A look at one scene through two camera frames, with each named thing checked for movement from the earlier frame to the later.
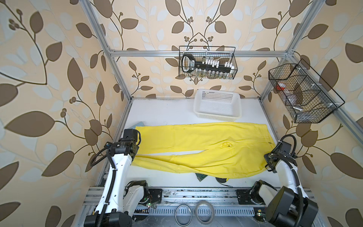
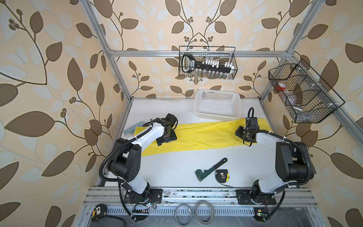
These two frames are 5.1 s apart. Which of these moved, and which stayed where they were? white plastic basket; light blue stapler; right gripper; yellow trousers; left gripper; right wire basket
Moved: yellow trousers; right gripper; left gripper
Stayed: right wire basket; white plastic basket; light blue stapler
